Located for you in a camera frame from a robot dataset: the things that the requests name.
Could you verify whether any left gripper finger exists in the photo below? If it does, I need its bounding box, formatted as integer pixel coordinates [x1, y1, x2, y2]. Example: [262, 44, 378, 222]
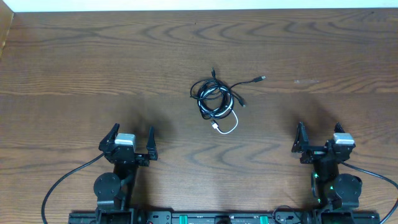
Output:
[99, 123, 120, 146]
[146, 126, 157, 161]

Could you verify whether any white USB cable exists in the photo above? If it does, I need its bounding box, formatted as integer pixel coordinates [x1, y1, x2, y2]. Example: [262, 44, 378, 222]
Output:
[211, 102, 239, 135]

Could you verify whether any black USB cable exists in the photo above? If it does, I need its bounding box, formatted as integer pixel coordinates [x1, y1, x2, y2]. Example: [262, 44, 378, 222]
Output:
[190, 67, 267, 121]

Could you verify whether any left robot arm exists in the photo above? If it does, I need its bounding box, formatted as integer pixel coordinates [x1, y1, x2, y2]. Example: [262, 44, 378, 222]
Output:
[93, 123, 158, 223]

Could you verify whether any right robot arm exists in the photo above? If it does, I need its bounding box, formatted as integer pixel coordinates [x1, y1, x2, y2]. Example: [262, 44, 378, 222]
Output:
[292, 122, 363, 223]

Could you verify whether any right camera cable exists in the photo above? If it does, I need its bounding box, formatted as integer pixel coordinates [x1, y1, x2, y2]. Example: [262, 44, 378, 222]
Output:
[340, 161, 398, 224]

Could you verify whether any camera cable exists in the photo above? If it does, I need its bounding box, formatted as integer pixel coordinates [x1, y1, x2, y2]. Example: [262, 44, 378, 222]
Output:
[340, 161, 398, 224]
[41, 152, 106, 224]

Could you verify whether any left camera cable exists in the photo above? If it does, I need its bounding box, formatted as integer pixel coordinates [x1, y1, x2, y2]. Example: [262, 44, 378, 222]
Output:
[41, 152, 106, 224]

